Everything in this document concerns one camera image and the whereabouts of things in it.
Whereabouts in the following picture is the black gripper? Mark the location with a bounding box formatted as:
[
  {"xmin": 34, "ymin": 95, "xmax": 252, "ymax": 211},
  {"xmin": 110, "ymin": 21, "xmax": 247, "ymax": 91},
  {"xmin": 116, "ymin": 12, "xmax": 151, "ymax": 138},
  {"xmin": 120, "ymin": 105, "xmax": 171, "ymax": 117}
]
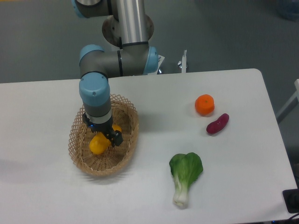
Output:
[{"xmin": 82, "ymin": 113, "xmax": 123, "ymax": 147}]

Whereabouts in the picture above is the yellow mango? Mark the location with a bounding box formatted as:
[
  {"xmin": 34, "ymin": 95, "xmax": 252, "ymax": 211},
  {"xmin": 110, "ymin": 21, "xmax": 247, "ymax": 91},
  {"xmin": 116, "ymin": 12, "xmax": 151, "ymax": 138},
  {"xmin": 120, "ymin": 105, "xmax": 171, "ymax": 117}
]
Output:
[{"xmin": 89, "ymin": 132, "xmax": 112, "ymax": 155}]

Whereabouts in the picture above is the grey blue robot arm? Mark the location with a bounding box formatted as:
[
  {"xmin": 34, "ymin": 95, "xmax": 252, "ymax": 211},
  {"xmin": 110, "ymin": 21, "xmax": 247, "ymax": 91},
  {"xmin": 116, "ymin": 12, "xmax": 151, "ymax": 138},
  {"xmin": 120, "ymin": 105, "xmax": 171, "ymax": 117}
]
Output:
[{"xmin": 72, "ymin": 0, "xmax": 159, "ymax": 147}]

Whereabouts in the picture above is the woven wicker basket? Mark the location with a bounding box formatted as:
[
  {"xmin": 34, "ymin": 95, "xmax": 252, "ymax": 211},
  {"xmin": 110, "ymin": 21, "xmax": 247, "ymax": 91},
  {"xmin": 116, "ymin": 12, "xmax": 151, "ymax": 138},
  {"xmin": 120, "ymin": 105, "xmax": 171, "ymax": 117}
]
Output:
[{"xmin": 68, "ymin": 94, "xmax": 139, "ymax": 176}]

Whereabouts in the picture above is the green bok choy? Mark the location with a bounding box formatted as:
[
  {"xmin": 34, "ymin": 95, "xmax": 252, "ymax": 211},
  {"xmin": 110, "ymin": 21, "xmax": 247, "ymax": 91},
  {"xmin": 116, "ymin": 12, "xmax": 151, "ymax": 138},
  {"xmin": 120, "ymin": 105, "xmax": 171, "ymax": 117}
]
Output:
[{"xmin": 169, "ymin": 152, "xmax": 204, "ymax": 208}]

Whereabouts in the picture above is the orange tangerine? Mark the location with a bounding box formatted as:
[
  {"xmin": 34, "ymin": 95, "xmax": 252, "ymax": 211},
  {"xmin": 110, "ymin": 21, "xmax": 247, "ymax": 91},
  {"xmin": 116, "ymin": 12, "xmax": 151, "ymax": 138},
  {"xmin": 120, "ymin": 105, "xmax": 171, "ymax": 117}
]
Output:
[{"xmin": 194, "ymin": 94, "xmax": 215, "ymax": 116}]

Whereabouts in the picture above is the purple sweet potato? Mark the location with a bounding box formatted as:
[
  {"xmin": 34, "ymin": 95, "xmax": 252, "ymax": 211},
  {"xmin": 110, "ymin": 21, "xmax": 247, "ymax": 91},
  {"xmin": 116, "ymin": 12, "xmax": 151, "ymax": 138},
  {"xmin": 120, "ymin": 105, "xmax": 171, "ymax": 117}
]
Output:
[{"xmin": 206, "ymin": 113, "xmax": 229, "ymax": 134}]

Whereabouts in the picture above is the white table leg right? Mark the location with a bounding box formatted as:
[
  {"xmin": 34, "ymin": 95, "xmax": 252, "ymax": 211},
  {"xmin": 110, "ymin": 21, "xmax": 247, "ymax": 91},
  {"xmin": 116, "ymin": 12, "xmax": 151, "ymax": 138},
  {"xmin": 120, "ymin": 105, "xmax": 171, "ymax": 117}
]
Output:
[{"xmin": 276, "ymin": 79, "xmax": 299, "ymax": 124}]

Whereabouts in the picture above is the black device at table edge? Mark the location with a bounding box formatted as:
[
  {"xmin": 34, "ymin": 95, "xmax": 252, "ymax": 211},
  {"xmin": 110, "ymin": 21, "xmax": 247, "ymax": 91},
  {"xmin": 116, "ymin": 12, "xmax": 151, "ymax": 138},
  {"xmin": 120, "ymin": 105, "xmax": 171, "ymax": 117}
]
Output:
[{"xmin": 282, "ymin": 189, "xmax": 299, "ymax": 213}]

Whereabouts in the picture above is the white metal base frame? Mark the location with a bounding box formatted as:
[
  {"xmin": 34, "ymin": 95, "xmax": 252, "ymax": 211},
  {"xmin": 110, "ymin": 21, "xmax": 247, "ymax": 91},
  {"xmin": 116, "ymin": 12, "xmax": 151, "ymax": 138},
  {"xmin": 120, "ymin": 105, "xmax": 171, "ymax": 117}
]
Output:
[{"xmin": 157, "ymin": 49, "xmax": 188, "ymax": 74}]

